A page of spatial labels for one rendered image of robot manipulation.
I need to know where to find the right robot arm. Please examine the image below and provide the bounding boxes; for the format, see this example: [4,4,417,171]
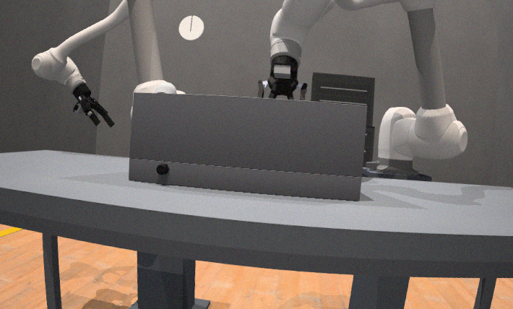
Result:
[32,0,166,97]

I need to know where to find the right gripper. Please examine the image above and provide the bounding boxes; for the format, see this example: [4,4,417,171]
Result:
[73,84,115,128]

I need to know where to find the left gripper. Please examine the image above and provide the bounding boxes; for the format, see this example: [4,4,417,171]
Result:
[257,56,307,101]

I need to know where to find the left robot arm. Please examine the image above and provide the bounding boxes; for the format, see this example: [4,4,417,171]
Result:
[270,0,467,175]

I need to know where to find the dark grey console housing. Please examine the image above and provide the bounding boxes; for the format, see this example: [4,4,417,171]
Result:
[129,82,367,201]

